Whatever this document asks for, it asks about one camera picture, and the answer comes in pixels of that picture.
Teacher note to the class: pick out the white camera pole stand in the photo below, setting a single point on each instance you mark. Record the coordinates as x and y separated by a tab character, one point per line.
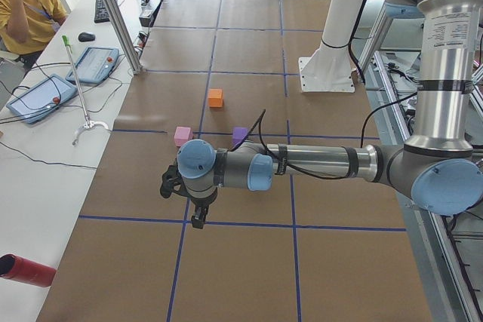
329	68

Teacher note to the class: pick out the person in yellow shirt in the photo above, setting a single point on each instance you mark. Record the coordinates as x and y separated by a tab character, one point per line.
28	26

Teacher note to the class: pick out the aluminium frame post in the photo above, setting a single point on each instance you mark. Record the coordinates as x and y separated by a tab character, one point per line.
123	36

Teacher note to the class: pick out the red cylinder tube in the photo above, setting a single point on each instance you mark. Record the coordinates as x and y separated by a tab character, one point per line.
16	268

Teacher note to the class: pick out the purple foam cube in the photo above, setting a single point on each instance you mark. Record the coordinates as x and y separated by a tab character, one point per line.
238	134

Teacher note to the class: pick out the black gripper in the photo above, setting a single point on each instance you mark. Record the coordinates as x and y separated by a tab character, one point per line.
201	203

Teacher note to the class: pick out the orange foam cube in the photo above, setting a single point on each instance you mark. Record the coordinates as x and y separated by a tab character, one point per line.
215	98

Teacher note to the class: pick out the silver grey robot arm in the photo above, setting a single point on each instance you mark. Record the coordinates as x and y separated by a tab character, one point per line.
433	167

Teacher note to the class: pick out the far blue teach pendant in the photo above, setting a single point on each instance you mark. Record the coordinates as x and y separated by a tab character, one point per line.
95	64

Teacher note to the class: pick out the near blue teach pendant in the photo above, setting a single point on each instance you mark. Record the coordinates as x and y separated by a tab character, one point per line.
42	99

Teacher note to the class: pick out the blue teach pendant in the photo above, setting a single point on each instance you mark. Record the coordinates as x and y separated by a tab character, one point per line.
42	99
95	64

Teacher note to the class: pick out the black computer mouse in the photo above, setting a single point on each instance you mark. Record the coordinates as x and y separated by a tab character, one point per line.
86	37

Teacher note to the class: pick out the black keyboard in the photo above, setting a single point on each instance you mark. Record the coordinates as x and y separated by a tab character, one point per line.
101	15

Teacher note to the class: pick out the reacher grabber stick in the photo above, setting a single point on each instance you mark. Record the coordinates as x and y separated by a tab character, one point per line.
89	124

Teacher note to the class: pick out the pink foam cube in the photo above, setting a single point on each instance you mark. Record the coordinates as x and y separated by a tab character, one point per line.
182	135

